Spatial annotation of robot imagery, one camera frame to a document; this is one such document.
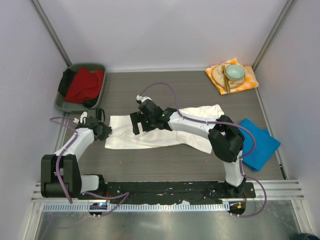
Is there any black t-shirt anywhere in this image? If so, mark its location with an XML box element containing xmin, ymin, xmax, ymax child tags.
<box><xmin>58</xmin><ymin>68</ymin><xmax>99</xmax><ymax>108</ymax></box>

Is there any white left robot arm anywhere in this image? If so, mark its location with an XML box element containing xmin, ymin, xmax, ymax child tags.
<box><xmin>40</xmin><ymin>108</ymin><xmax>112</xmax><ymax>203</ymax></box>

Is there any beige decorated plate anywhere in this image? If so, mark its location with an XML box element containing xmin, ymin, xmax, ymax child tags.
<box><xmin>211</xmin><ymin>63</ymin><xmax>245</xmax><ymax>89</ymax></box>

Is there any gold cutlery piece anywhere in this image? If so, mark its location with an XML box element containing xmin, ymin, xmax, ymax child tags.
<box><xmin>221</xmin><ymin>64</ymin><xmax>231</xmax><ymax>94</ymax></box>

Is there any red t-shirt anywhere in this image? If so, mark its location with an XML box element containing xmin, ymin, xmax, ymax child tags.
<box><xmin>64</xmin><ymin>67</ymin><xmax>105</xmax><ymax>105</ymax></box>

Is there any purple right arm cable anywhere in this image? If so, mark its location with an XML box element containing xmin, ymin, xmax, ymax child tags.
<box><xmin>136</xmin><ymin>82</ymin><xmax>268</xmax><ymax>218</ymax></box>

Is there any white flower print t-shirt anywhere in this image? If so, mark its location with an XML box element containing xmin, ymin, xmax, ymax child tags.
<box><xmin>104</xmin><ymin>115</ymin><xmax>212</xmax><ymax>154</ymax></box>

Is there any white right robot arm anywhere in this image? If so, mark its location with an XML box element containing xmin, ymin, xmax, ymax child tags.
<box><xmin>129</xmin><ymin>98</ymin><xmax>246</xmax><ymax>198</ymax></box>

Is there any orange checkered cloth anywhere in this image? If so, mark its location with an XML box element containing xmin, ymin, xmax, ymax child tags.
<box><xmin>205</xmin><ymin>58</ymin><xmax>259</xmax><ymax>95</ymax></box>

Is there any blue t-shirt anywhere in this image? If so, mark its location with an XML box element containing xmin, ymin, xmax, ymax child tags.
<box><xmin>239</xmin><ymin>118</ymin><xmax>281</xmax><ymax>172</ymax></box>

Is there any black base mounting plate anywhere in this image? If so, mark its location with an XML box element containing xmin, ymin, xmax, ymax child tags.
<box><xmin>93</xmin><ymin>181</ymin><xmax>256</xmax><ymax>205</ymax></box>

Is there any white slotted cable duct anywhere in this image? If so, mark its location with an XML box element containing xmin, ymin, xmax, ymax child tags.
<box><xmin>42</xmin><ymin>201</ymin><xmax>230</xmax><ymax>213</ymax></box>

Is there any aluminium frame rail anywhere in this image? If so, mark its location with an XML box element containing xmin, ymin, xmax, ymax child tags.
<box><xmin>30</xmin><ymin>179</ymin><xmax>305</xmax><ymax>204</ymax></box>

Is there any light green bowl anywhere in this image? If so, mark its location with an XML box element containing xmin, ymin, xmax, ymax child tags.
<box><xmin>225</xmin><ymin>64</ymin><xmax>246</xmax><ymax>81</ymax></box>

